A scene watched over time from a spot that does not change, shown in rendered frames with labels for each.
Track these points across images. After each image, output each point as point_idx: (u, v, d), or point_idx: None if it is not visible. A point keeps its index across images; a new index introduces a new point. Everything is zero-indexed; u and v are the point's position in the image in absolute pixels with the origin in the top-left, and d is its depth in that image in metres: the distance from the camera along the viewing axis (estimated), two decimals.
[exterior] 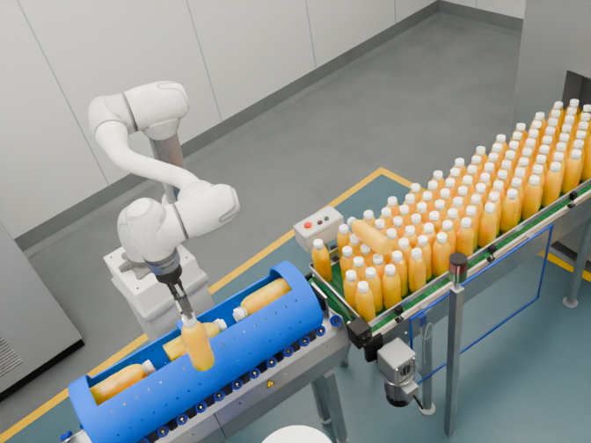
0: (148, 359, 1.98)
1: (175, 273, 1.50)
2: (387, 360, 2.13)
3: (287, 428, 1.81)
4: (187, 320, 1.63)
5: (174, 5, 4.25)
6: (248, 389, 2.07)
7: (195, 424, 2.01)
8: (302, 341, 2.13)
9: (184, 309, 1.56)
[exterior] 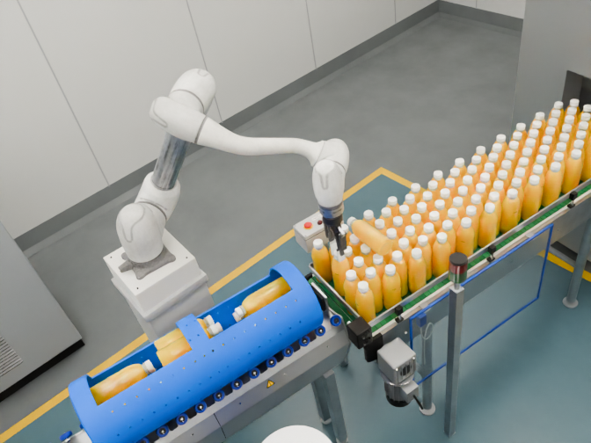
0: (148, 359, 1.98)
1: (339, 218, 2.00)
2: (387, 360, 2.13)
3: (287, 428, 1.81)
4: (339, 257, 2.13)
5: (174, 5, 4.25)
6: (248, 389, 2.07)
7: (195, 424, 2.01)
8: (302, 341, 2.13)
9: (342, 246, 2.06)
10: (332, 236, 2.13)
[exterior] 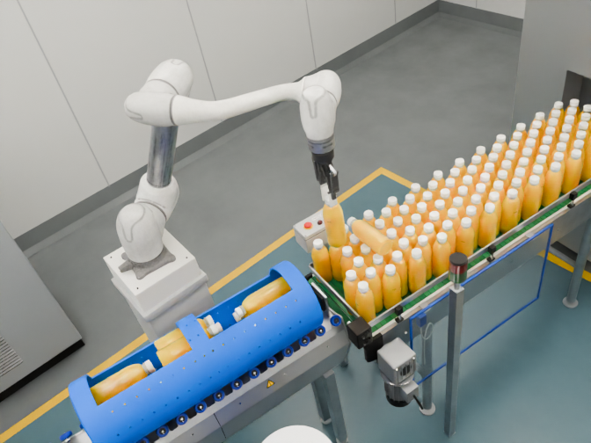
0: (148, 359, 1.98)
1: (331, 154, 1.82)
2: (387, 360, 2.13)
3: (287, 428, 1.81)
4: (331, 200, 1.95)
5: (174, 5, 4.25)
6: (248, 389, 2.07)
7: (195, 424, 2.01)
8: (302, 341, 2.13)
9: (333, 187, 1.87)
10: (324, 178, 1.94)
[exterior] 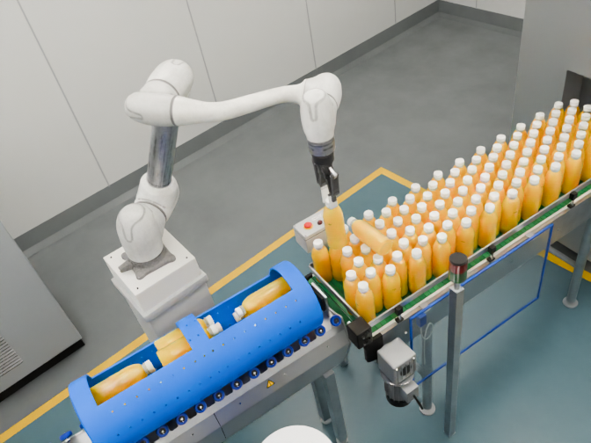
0: (148, 359, 1.98)
1: (331, 156, 1.82)
2: (387, 360, 2.13)
3: (287, 428, 1.81)
4: (331, 203, 1.95)
5: (174, 5, 4.25)
6: (248, 389, 2.07)
7: (195, 424, 2.01)
8: (302, 341, 2.13)
9: (333, 190, 1.88)
10: (324, 181, 1.95)
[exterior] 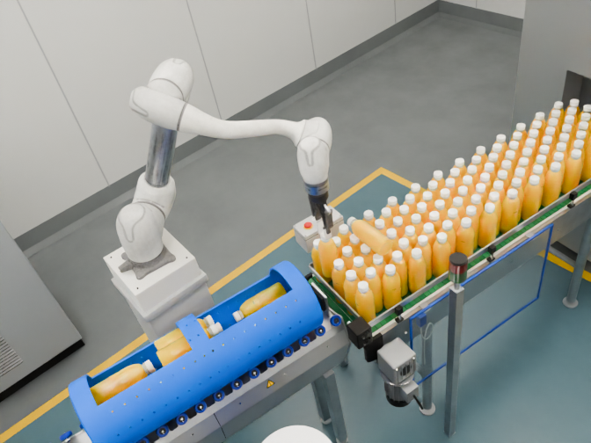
0: (148, 359, 1.98)
1: (325, 195, 2.01)
2: (387, 360, 2.13)
3: (287, 428, 1.81)
4: (326, 235, 2.14)
5: (174, 5, 4.25)
6: (248, 389, 2.07)
7: (195, 424, 2.01)
8: (302, 341, 2.13)
9: (328, 224, 2.07)
10: (318, 215, 2.14)
